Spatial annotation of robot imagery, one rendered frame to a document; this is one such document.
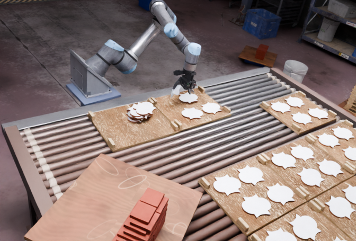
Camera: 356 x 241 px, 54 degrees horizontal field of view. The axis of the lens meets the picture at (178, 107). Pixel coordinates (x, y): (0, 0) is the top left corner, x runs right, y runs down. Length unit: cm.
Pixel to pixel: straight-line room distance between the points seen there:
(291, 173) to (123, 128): 94
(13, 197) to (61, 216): 154
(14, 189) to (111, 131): 125
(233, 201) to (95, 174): 64
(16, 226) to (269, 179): 174
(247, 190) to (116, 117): 84
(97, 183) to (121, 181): 10
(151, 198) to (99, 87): 122
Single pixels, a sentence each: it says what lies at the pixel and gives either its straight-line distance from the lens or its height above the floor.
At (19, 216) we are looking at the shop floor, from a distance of 282.
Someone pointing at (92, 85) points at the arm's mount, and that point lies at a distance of 232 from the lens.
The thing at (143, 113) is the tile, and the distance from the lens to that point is 200.
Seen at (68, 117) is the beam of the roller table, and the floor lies 91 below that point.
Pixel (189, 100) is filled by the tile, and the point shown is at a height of 95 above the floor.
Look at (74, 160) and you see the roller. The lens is 182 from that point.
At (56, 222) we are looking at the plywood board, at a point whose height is 104.
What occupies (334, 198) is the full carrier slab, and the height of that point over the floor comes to 95.
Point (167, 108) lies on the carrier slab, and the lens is 219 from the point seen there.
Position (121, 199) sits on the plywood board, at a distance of 147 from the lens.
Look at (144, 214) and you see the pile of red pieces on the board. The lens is 123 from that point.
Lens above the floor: 215
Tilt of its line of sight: 33 degrees down
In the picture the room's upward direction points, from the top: 10 degrees clockwise
